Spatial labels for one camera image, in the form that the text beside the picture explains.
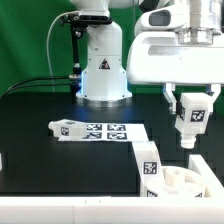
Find white round stool seat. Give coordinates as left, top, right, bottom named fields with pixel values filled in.
left=145, top=165, right=208, bottom=199

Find black camera stand pole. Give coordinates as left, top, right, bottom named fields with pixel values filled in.
left=70, top=27, right=82, bottom=102

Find white marker sheet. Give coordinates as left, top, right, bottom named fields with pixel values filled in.
left=58, top=123, right=150, bottom=144

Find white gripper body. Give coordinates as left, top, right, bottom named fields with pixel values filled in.
left=127, top=3, right=224, bottom=85

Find grey camera cable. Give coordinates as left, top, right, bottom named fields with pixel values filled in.
left=45, top=11, right=80, bottom=94

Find black cable lower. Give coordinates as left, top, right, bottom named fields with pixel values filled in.
left=0, top=83, right=82, bottom=100

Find black camera on stand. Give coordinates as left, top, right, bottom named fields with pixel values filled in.
left=60, top=9, right=112, bottom=25

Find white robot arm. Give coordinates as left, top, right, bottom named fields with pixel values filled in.
left=69, top=0, right=224, bottom=111

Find black cable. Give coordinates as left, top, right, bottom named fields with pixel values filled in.
left=0, top=83, right=82, bottom=100
left=6, top=76, right=82, bottom=93

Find black cable upper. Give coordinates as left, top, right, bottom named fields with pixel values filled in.
left=6, top=76, right=82, bottom=93

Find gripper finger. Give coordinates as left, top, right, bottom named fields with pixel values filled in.
left=206, top=84, right=221, bottom=112
left=163, top=83, right=177, bottom=114

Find white L-shaped fence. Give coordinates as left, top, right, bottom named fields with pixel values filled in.
left=0, top=155, right=224, bottom=224

